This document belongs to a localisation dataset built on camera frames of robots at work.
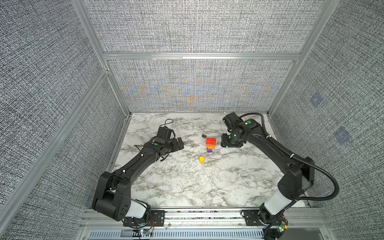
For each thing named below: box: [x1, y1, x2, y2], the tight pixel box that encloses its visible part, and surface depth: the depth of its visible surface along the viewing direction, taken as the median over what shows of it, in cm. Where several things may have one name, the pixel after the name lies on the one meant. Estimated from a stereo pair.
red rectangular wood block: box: [206, 137, 217, 144], surface depth 92 cm
